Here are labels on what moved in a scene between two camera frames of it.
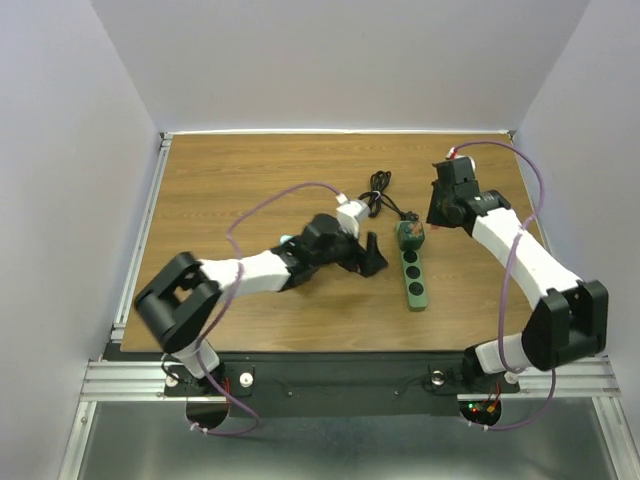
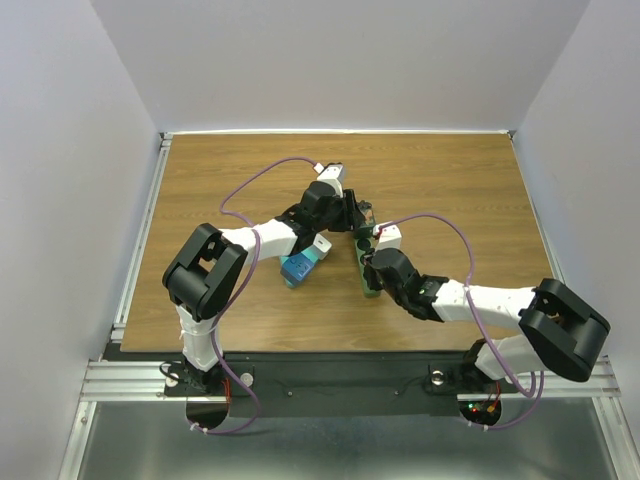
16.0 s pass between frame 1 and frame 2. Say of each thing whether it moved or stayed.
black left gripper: moved
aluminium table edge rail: stayed
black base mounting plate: stayed
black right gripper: moved
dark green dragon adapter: moved
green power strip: moved
